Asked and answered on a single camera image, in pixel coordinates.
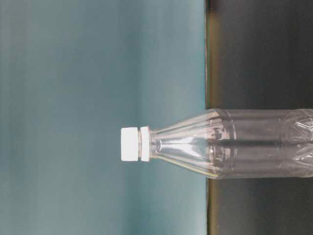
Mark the white bottle cap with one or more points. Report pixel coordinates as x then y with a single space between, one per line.
129 144

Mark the clear plastic bottle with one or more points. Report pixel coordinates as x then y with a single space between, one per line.
236 143

